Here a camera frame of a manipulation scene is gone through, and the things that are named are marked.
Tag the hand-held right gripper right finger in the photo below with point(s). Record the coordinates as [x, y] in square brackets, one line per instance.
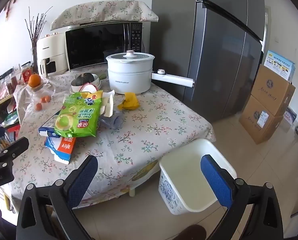
[216, 180]

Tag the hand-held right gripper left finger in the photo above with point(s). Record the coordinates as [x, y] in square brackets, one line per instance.
[84, 180]

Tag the white plastic bin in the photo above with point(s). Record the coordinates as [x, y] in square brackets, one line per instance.
[189, 175]

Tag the orange blue carton box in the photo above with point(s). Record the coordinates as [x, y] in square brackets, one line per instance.
[64, 150]

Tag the green snack bag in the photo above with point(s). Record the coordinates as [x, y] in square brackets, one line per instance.
[76, 115]

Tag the cream drink carton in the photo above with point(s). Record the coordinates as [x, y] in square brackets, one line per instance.
[109, 105]

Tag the small orange fruit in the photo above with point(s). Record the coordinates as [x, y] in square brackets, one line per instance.
[47, 99]
[38, 106]

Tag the white table leg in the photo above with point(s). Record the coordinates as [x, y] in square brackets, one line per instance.
[132, 192]

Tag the metal storage rack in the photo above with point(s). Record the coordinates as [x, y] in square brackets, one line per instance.
[3, 77]

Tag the flowered under tablecloth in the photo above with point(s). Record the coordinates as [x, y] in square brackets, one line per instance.
[141, 172]

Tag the brown fuzzy slipper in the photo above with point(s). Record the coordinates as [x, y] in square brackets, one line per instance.
[191, 232]

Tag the clear glass jar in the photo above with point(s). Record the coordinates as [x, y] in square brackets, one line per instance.
[47, 90]

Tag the crushed clear plastic bottle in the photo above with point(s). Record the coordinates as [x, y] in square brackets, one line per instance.
[114, 121]

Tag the large orange fruit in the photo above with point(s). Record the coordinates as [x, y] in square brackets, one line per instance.
[34, 80]

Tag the red labelled jar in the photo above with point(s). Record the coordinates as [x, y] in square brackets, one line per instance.
[26, 73]

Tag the floral tablecloth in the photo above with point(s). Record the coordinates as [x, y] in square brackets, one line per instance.
[144, 130]

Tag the glass vase with dried twigs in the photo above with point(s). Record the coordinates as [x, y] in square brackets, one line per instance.
[35, 55]

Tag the yellow crumpled wrapper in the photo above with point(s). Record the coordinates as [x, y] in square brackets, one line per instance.
[129, 101]

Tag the red rimmed white lid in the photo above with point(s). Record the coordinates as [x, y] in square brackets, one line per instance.
[87, 88]

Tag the dark green squash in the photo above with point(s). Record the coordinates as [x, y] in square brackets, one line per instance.
[82, 79]

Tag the cream air fryer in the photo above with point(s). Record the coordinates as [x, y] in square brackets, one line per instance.
[51, 52]

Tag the white electric pot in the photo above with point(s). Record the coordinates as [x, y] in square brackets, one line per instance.
[129, 77]

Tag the grey refrigerator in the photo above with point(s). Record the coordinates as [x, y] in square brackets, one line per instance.
[214, 55]

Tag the black microwave oven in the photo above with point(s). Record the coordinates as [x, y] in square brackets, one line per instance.
[96, 45]

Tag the blue white printed box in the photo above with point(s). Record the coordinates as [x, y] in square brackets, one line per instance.
[279, 65]

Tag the floral microwave cover cloth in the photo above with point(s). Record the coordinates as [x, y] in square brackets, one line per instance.
[101, 12]

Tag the red wall ornament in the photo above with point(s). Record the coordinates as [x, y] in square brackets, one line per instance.
[9, 8]

